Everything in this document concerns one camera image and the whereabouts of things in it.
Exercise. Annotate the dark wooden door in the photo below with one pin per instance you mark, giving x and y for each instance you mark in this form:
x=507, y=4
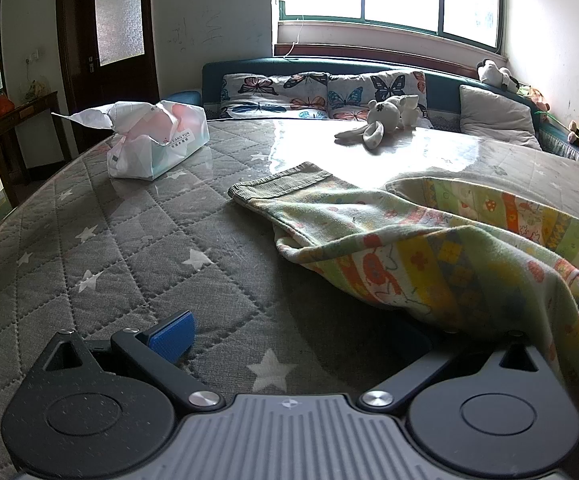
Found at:
x=77, y=35

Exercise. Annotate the wall switch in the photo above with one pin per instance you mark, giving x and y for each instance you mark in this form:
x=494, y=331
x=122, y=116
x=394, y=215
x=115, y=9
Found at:
x=31, y=56

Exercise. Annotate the soft tissue pack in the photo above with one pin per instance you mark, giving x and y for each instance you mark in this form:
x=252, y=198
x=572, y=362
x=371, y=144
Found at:
x=159, y=145

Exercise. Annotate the panda plush toy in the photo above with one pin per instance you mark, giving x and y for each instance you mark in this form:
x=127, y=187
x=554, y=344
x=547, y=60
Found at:
x=492, y=72

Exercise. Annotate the dark wooden side table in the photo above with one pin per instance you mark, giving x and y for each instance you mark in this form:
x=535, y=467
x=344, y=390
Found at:
x=19, y=112

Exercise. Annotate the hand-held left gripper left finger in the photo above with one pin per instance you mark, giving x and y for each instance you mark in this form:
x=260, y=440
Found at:
x=172, y=336

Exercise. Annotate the butterfly print pillow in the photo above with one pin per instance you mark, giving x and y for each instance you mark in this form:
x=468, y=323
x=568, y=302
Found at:
x=269, y=92
x=354, y=92

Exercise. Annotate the teal sofa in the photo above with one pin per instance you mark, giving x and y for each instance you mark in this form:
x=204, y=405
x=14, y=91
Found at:
x=249, y=66

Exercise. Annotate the pastel patterned child's garment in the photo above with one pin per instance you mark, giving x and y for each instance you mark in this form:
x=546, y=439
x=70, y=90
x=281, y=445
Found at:
x=419, y=260

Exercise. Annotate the white plush bunny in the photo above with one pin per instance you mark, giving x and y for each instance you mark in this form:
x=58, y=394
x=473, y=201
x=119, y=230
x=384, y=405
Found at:
x=387, y=115

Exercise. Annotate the orange bag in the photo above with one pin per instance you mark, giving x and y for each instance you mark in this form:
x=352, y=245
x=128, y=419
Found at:
x=0, y=105

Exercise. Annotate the grey cushion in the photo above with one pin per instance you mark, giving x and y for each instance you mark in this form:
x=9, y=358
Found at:
x=494, y=115

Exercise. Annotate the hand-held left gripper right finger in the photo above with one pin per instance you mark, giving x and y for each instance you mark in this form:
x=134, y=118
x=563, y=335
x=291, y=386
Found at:
x=419, y=371

